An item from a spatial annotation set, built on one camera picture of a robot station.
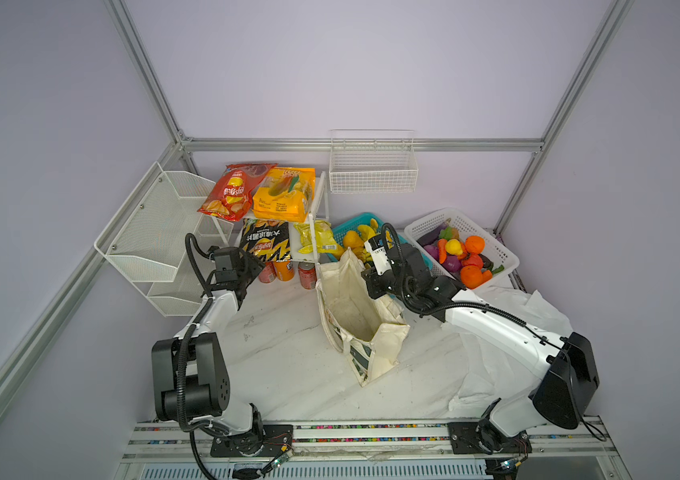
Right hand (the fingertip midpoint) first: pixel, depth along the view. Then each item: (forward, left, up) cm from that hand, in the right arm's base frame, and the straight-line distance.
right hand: (360, 272), depth 78 cm
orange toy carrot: (+26, -30, -16) cm, 43 cm away
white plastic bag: (-19, -37, -24) cm, 48 cm away
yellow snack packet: (+17, +11, -5) cm, 21 cm away
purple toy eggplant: (+33, -29, -19) cm, 48 cm away
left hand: (+9, +33, -8) cm, 35 cm away
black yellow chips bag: (+16, +29, -4) cm, 33 cm away
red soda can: (+10, +17, -13) cm, 24 cm away
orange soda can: (+14, +26, -17) cm, 34 cm away
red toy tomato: (+20, -40, -18) cm, 48 cm away
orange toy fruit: (+24, -41, -15) cm, 50 cm away
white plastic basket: (+34, -24, -16) cm, 45 cm away
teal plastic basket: (+31, +8, -16) cm, 36 cm away
